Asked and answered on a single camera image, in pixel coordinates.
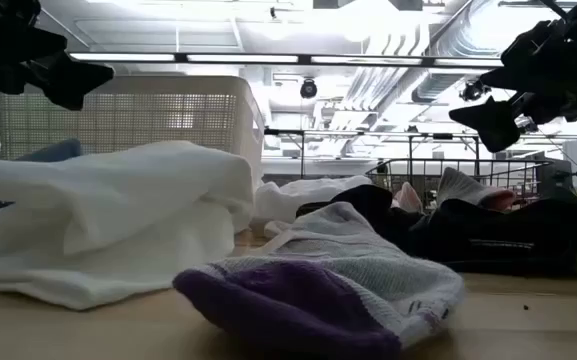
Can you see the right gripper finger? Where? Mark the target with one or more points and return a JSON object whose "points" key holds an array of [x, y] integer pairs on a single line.
{"points": [[495, 125], [538, 60]]}

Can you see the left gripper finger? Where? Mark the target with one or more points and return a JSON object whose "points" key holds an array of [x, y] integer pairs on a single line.
{"points": [[68, 80], [43, 45]]}

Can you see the grey sock pink stripes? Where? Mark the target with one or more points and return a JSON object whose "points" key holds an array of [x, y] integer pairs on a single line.
{"points": [[463, 187]]}

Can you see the blue sock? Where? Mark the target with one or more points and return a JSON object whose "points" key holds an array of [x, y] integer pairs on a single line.
{"points": [[58, 150]]}

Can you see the black Puma underwear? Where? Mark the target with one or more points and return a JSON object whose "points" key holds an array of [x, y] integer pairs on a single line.
{"points": [[493, 235]]}

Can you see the grey sock pink toe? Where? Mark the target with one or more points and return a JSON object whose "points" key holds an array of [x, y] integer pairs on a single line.
{"points": [[408, 197]]}

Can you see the small white cloth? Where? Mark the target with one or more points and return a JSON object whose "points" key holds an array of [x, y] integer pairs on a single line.
{"points": [[118, 210]]}

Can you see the large white shirt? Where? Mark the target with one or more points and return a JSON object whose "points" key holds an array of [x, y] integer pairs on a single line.
{"points": [[293, 197]]}

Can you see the black ceiling spotlight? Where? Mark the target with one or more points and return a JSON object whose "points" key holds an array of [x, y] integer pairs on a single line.
{"points": [[308, 89], [473, 91]]}

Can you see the white plastic laundry basket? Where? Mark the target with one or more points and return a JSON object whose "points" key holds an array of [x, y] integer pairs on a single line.
{"points": [[168, 115]]}

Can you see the long ceiling light strip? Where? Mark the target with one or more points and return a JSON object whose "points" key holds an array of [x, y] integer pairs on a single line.
{"points": [[243, 58]]}

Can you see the black-framed background table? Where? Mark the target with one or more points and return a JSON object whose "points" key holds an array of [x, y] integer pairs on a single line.
{"points": [[283, 132]]}

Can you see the grey striped purple-toed sock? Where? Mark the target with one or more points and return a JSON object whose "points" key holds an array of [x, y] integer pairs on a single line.
{"points": [[318, 280]]}

